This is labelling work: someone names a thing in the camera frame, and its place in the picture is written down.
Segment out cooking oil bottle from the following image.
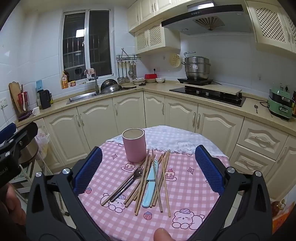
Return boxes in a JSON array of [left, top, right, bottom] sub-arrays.
[[270, 199, 286, 217]]

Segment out orange cardboard box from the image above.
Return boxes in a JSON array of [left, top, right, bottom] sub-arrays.
[[272, 192, 294, 235]]

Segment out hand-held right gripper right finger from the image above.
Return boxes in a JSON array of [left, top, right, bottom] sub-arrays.
[[190, 145, 273, 241]]

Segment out person's left hand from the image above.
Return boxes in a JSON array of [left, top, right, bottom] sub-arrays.
[[0, 182, 27, 226]]

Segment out steel wok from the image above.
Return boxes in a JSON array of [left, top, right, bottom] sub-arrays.
[[101, 84, 137, 95]]

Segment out black kettle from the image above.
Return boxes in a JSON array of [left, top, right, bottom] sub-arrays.
[[37, 89, 52, 110]]

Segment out wall utensil rack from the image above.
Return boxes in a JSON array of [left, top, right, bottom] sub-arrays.
[[116, 48, 142, 61]]

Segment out pink cup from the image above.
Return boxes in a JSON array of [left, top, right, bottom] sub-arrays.
[[122, 127, 147, 163]]

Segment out wooden cutting board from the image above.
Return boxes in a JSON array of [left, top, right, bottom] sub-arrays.
[[9, 82, 22, 114]]

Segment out light blue knife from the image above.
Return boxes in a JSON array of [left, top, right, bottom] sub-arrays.
[[141, 158, 159, 208]]

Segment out pink checkered tablecloth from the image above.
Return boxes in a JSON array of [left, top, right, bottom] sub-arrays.
[[77, 139, 232, 241]]

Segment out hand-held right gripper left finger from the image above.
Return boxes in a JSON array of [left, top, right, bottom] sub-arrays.
[[25, 146, 109, 241]]

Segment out wall outlet with cable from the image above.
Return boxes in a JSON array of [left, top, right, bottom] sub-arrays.
[[0, 98, 8, 127]]

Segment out cream lower kitchen cabinets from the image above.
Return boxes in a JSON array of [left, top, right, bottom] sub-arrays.
[[16, 90, 296, 200]]

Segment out white metal stand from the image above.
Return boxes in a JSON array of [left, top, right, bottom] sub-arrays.
[[14, 139, 70, 217]]

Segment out stainless steel steamer pot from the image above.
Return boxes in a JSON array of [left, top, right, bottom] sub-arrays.
[[181, 52, 211, 80]]

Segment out beige kitchen countertop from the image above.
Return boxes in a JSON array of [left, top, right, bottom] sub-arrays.
[[15, 80, 296, 139]]

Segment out cream lattice corner cabinets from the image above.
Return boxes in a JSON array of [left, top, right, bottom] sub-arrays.
[[134, 22, 181, 55]]

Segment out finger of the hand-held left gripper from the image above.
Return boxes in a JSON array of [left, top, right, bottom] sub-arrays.
[[0, 123, 18, 144], [0, 122, 38, 160]]

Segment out kitchen window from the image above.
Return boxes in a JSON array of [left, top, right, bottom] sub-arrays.
[[60, 9, 115, 80]]

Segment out steel sink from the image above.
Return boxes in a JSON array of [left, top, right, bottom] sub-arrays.
[[67, 91, 100, 105]]

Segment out person's right hand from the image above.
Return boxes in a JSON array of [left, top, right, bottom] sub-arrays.
[[154, 228, 173, 241]]

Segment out black induction cooker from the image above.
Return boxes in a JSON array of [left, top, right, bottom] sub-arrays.
[[177, 77, 213, 86]]

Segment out metal faucet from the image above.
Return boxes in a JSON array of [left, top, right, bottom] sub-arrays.
[[88, 76, 100, 93]]

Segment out black power cable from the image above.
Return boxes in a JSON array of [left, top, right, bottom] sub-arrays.
[[245, 96, 269, 108]]

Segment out red utensil holder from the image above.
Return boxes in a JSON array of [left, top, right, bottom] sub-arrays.
[[17, 91, 32, 117]]

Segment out green electric cooker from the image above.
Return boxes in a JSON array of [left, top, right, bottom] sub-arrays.
[[267, 83, 295, 121]]

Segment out black range hood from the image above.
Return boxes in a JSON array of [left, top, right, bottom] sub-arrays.
[[161, 2, 253, 36]]

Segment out yellow round strainer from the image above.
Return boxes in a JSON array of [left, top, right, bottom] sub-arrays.
[[169, 53, 181, 67]]

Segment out black gas stove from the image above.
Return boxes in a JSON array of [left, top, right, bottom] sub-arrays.
[[169, 86, 246, 107]]

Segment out white plastic bag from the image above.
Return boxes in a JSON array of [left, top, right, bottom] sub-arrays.
[[36, 128, 50, 160]]

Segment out cream upper cabinets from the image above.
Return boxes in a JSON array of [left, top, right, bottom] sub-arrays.
[[127, 0, 245, 33]]

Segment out pile of wooden chopsticks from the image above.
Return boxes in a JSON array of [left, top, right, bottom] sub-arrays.
[[100, 149, 172, 218]]

